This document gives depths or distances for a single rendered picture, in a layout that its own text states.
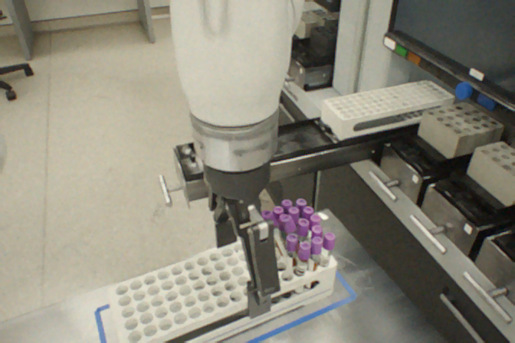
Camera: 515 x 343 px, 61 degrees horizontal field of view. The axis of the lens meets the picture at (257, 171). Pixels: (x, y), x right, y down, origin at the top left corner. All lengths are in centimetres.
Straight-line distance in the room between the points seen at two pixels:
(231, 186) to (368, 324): 30
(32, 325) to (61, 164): 185
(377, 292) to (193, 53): 45
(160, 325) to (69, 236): 150
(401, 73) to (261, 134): 78
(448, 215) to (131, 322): 59
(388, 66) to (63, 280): 140
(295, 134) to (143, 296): 55
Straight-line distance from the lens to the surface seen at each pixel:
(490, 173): 91
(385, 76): 114
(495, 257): 84
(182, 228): 195
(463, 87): 88
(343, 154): 99
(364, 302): 67
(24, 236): 214
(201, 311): 57
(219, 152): 43
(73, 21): 444
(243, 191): 46
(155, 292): 62
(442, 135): 98
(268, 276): 50
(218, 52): 37
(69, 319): 69
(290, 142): 99
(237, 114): 40
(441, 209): 91
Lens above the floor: 135
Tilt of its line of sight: 37 degrees down
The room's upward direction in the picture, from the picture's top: 1 degrees counter-clockwise
